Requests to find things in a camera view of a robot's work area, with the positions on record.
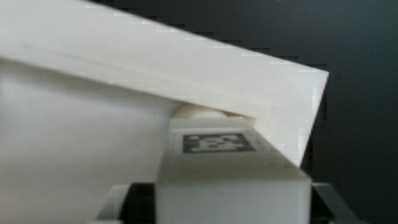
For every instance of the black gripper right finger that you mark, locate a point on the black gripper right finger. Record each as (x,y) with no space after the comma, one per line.
(332,211)

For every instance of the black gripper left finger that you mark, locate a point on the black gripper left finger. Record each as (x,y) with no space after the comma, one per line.
(129,207)

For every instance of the white square table top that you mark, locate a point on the white square table top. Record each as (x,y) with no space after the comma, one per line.
(101,72)

